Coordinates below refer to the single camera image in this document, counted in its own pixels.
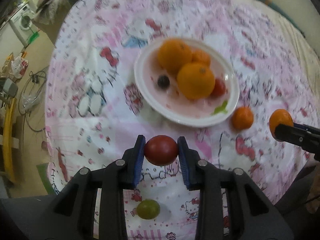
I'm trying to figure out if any dark purple plum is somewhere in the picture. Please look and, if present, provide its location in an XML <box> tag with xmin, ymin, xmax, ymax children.
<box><xmin>157</xmin><ymin>75</ymin><xmax>170</xmax><ymax>89</ymax></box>

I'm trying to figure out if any white plastic bag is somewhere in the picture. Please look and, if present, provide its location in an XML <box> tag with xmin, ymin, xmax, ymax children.
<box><xmin>11</xmin><ymin>56</ymin><xmax>29</xmax><ymax>79</ymax></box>

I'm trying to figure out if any pink white oval plate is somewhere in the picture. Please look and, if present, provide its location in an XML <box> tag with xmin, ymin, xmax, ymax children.
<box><xmin>133</xmin><ymin>38</ymin><xmax>240</xmax><ymax>128</ymax></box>

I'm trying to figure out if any green lime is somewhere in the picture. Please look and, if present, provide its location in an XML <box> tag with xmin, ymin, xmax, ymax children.
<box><xmin>136</xmin><ymin>199</ymin><xmax>161</xmax><ymax>220</ymax></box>

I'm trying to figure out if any small mandarin on plate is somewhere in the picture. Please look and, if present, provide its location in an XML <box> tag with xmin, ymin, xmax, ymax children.
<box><xmin>192</xmin><ymin>49</ymin><xmax>211</xmax><ymax>67</ymax></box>

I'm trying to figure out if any dark red tomato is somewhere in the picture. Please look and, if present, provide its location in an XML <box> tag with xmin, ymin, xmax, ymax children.
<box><xmin>144</xmin><ymin>135</ymin><xmax>178</xmax><ymax>166</ymax></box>

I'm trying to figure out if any white washing machine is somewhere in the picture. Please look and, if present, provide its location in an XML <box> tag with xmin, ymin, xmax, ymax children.
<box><xmin>9</xmin><ymin>3</ymin><xmax>39</xmax><ymax>48</ymax></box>

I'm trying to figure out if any large orange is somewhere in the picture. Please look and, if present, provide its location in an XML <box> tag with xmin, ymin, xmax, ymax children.
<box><xmin>157</xmin><ymin>38</ymin><xmax>193</xmax><ymax>75</ymax></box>
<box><xmin>176</xmin><ymin>62</ymin><xmax>215</xmax><ymax>100</ymax></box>

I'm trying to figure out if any large orange on plate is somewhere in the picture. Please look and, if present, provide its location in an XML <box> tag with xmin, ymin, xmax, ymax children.
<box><xmin>157</xmin><ymin>38</ymin><xmax>193</xmax><ymax>75</ymax></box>

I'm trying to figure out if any mandarin orange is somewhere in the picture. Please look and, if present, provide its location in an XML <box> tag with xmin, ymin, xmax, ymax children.
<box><xmin>231</xmin><ymin>107</ymin><xmax>254</xmax><ymax>131</ymax></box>
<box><xmin>269</xmin><ymin>109</ymin><xmax>293</xmax><ymax>138</ymax></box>

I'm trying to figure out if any Hello Kitty pink bedsheet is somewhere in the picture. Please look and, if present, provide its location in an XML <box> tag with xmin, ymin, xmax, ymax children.
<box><xmin>43</xmin><ymin>0</ymin><xmax>320</xmax><ymax>240</ymax></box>

